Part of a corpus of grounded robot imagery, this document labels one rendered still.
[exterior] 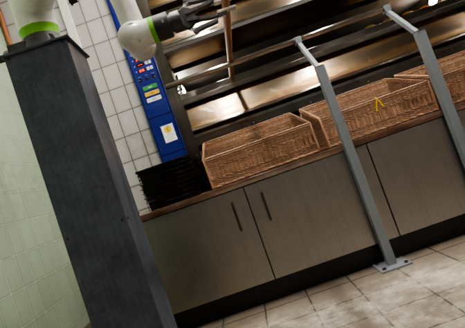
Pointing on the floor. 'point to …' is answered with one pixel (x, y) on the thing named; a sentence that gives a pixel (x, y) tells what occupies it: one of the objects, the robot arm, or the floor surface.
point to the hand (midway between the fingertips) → (225, 5)
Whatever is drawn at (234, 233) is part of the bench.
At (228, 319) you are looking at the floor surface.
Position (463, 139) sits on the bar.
